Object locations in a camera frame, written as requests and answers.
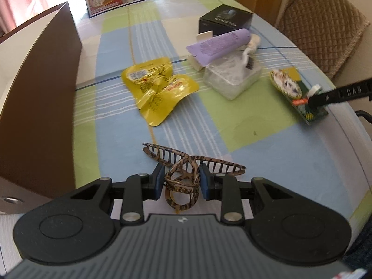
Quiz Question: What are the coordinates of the green ointment blister card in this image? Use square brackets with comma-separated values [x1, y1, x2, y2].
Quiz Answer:
[270, 67, 329, 125]

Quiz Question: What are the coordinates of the white handled brush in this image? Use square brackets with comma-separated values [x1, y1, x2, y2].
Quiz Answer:
[242, 34, 261, 69]

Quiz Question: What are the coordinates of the brown cardboard storage box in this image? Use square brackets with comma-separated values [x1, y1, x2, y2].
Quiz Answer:
[1, 3, 82, 214]

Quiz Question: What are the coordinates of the yellow snack packet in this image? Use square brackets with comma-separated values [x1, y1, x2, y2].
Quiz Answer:
[122, 57, 199, 127]

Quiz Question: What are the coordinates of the black shaver box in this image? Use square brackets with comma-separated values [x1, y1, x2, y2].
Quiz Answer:
[199, 4, 253, 36]

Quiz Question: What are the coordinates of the purple cream tube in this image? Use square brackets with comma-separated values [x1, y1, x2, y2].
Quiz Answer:
[202, 28, 251, 66]

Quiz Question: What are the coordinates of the quilted brown chair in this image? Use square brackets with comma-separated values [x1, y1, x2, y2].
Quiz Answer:
[277, 0, 369, 79]

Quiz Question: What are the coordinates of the cream hair claw clip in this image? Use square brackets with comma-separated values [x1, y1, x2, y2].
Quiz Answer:
[187, 31, 213, 72]

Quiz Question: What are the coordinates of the leopard print hair claw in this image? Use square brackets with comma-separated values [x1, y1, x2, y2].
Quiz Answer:
[143, 142, 246, 212]

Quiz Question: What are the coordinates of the clear floss pick box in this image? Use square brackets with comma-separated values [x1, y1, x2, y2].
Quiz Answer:
[203, 51, 262, 100]

